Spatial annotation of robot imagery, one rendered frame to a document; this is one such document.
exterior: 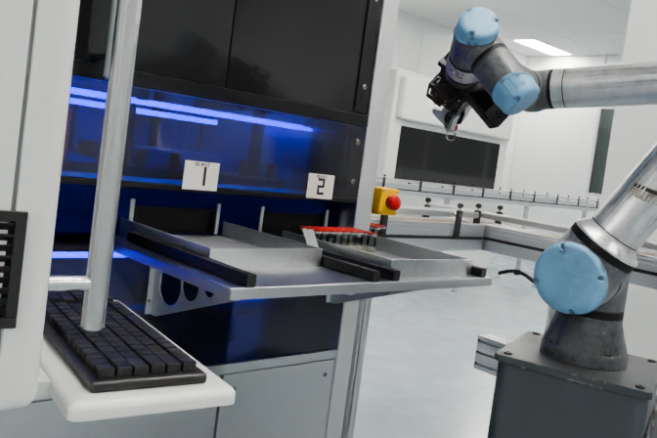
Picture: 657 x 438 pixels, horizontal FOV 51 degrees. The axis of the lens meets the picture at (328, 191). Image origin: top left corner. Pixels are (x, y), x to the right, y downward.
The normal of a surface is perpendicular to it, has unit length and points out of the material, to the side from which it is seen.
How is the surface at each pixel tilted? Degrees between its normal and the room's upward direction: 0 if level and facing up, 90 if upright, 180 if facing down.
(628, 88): 111
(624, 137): 90
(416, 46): 90
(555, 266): 97
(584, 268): 96
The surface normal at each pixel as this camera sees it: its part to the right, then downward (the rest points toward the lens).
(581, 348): -0.33, -0.30
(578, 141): -0.73, -0.06
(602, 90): -0.53, 0.33
